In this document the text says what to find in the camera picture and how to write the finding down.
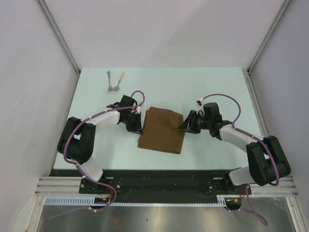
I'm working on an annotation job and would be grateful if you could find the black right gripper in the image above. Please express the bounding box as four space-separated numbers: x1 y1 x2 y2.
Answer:
178 110 211 134

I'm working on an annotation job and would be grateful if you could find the brown cloth napkin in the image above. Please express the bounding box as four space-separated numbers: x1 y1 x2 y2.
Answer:
138 106 184 154

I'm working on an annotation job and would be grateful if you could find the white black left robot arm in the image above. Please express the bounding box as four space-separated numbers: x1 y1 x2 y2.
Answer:
57 95 144 193

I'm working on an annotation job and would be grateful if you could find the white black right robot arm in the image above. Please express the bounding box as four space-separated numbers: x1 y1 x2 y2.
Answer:
178 102 291 194

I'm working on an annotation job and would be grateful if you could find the metal fork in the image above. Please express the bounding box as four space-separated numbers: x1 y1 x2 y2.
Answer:
107 71 113 92

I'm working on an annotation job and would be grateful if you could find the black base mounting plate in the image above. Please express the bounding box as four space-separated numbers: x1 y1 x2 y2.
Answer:
49 169 254 211

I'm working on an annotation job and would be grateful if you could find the spoon with wooden handle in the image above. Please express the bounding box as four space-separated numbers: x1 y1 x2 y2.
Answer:
113 72 125 91

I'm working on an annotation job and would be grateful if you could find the aluminium corner post right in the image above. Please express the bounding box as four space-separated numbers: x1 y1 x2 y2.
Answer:
246 0 300 73

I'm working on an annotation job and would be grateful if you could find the aluminium corner post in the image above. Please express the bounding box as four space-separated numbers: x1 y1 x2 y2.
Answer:
35 0 81 74
246 0 300 73

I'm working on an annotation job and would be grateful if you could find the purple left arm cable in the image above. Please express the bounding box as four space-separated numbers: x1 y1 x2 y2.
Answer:
45 90 145 219

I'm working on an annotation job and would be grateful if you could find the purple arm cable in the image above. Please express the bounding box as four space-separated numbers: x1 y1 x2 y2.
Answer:
197 93 282 227
45 90 145 219

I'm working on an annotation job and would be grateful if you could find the white slotted cable duct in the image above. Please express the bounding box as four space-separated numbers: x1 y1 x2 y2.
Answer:
44 194 229 206

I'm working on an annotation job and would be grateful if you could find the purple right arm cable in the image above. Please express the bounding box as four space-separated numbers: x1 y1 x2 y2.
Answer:
197 93 282 227

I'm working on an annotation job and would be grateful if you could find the aluminium front rail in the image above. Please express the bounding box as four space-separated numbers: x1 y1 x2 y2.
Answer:
35 176 298 197

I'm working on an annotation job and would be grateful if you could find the aluminium corner post left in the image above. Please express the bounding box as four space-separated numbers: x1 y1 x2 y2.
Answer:
35 0 81 74

